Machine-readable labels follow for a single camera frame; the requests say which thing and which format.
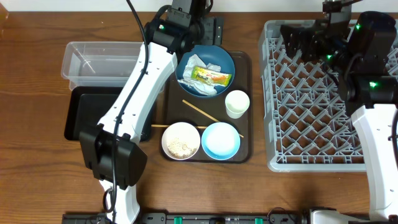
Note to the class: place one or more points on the white paper cup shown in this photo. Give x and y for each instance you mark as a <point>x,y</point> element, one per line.
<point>237,103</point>

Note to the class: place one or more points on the blue round plate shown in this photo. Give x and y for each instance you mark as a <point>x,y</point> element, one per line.
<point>209,54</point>

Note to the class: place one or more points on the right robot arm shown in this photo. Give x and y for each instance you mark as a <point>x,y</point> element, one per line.
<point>359,55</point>

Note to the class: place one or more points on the white bowl with crumbs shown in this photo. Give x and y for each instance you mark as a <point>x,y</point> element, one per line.
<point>180,141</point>

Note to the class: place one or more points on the white paper napkin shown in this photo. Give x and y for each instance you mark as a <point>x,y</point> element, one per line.
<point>202,88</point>

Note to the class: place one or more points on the light blue bowl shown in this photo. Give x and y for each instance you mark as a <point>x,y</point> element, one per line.
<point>220,141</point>

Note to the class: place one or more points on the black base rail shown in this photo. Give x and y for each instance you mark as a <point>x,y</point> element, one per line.
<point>276,216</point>

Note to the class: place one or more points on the dark brown serving tray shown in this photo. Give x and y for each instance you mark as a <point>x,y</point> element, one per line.
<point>175,110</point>

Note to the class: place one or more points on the black rectangular tray bin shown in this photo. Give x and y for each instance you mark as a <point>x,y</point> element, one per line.
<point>88,104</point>

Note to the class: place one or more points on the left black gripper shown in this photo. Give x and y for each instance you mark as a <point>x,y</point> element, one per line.
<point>214,32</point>

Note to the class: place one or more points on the wooden chopstick on tray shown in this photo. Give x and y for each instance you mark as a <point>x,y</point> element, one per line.
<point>200,111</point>

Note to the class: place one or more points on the green yellow snack wrapper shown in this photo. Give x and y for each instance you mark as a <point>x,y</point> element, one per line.
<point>210,77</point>

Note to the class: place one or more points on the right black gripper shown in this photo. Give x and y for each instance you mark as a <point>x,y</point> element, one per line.
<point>301,38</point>

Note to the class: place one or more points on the grey plastic dishwasher rack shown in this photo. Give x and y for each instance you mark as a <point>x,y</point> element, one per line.
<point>305,123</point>

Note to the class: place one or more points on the clear plastic waste bin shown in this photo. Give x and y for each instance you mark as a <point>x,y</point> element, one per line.
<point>108,64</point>

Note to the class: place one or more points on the wooden chopstick under bowls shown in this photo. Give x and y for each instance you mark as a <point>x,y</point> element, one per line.
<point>166,126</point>

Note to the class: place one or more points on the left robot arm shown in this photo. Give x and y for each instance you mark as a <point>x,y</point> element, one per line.
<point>111,148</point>

